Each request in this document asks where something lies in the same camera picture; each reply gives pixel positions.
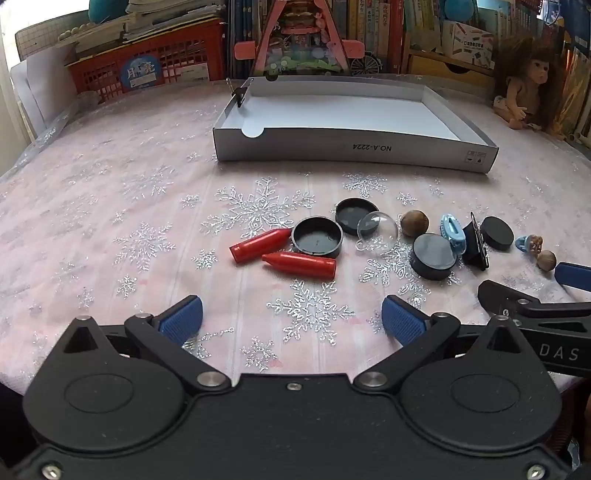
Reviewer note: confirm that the small black binder clip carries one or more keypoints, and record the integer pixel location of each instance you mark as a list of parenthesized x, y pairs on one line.
[(238, 94)]

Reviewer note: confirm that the brown walnut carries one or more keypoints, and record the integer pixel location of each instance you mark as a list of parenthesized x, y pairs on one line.
[(414, 223), (546, 260)]

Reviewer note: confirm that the white paper sheet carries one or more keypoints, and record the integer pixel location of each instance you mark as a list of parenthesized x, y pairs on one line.
[(41, 87)]

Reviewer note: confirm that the red bullet-shaped cap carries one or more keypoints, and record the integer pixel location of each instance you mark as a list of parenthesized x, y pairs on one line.
[(258, 244), (300, 265)]

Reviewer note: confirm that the white cardboard box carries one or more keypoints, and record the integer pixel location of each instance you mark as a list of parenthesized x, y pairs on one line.
[(346, 110)]

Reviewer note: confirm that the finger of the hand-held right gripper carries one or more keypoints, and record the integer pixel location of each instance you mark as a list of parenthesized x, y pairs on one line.
[(571, 275), (498, 295)]

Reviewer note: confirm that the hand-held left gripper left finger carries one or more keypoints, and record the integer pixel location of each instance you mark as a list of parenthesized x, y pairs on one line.
[(182, 318)]

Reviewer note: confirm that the grid cutting mat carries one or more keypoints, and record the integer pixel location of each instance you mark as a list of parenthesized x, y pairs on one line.
[(37, 37)]

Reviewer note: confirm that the long-haired doll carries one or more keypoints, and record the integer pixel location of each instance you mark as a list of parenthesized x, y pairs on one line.
[(531, 78)]

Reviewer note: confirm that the plain blue hair clip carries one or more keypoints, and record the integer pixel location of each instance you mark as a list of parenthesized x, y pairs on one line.
[(457, 240)]

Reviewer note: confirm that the blue plush toy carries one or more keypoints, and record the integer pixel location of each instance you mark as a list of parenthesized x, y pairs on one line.
[(108, 9)]

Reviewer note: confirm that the red plastic basket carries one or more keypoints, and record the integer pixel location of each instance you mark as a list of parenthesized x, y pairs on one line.
[(184, 55)]

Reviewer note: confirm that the black round cap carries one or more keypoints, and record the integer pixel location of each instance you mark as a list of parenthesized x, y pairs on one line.
[(431, 254)]

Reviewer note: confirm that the black miniature bicycle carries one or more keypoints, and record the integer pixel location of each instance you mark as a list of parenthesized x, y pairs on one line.
[(367, 64)]

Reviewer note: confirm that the black round lid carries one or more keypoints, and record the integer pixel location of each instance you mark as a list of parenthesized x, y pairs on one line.
[(351, 214), (318, 240)]

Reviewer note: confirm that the pink triangular toy house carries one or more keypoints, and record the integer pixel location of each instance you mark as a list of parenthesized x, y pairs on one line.
[(300, 50)]

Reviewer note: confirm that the wooden drawer box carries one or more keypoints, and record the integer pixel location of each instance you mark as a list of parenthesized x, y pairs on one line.
[(429, 64)]

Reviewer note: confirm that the blue plush ball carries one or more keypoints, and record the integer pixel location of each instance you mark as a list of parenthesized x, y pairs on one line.
[(461, 9)]

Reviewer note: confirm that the blue hair clip with bear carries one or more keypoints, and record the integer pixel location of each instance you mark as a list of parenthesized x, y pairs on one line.
[(526, 242)]

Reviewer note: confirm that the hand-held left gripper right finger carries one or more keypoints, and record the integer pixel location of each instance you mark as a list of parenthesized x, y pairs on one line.
[(401, 318)]

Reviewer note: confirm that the white printed carton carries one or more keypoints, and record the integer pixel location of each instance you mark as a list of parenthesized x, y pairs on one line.
[(466, 39)]

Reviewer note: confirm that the wide black binder clip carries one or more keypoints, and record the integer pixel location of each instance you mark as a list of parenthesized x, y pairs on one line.
[(473, 244)]

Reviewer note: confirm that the wooden bead strand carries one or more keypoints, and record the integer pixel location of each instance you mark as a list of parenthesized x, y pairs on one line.
[(74, 32)]

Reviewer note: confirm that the stack of books and papers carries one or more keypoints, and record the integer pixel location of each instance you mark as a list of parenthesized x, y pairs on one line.
[(152, 18)]

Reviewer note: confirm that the row of upright shelf books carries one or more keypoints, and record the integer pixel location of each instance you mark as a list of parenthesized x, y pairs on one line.
[(392, 27)]

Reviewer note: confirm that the clear plastic dome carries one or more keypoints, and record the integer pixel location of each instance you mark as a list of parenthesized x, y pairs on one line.
[(383, 230)]

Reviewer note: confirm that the black round puck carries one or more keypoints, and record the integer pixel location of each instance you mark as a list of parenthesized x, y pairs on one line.
[(496, 233)]

